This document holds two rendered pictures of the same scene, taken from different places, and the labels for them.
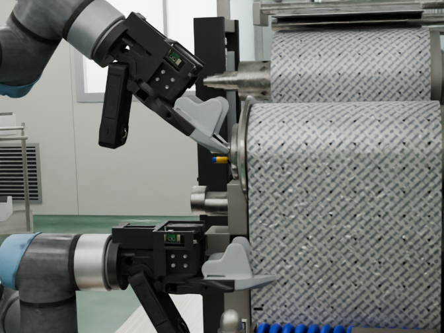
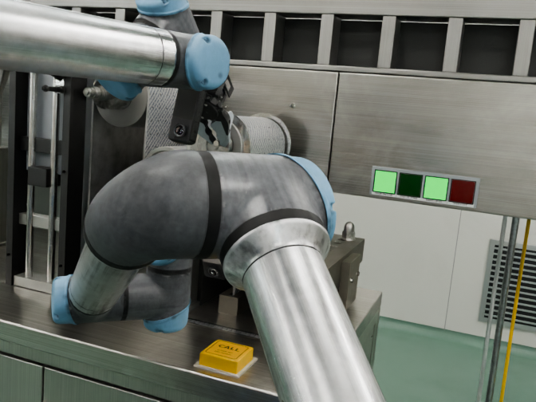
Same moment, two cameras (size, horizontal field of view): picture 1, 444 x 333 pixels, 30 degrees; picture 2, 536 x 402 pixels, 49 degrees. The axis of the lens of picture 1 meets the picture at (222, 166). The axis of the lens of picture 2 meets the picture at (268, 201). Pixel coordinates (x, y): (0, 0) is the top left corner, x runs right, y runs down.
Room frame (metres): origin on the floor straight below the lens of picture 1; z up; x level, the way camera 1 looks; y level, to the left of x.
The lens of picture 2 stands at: (0.77, 1.14, 1.33)
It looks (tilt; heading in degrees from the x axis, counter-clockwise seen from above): 9 degrees down; 280
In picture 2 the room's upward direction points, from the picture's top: 5 degrees clockwise
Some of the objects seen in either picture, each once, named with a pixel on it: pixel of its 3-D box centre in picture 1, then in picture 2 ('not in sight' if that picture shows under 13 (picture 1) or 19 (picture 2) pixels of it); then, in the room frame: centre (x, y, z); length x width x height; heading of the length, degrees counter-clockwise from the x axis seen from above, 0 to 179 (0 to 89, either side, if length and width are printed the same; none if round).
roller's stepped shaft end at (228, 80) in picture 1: (222, 81); (94, 92); (1.35, 0.00, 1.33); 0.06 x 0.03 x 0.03; 79
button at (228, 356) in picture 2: not in sight; (226, 356); (0.98, 0.22, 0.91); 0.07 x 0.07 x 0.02; 79
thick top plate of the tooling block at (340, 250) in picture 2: not in sight; (311, 260); (0.88, -0.16, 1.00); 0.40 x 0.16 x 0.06; 79
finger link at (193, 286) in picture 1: (201, 283); not in sight; (1.02, 0.03, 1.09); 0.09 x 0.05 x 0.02; 78
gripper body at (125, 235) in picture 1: (159, 258); not in sight; (1.05, 0.08, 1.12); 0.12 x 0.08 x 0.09; 79
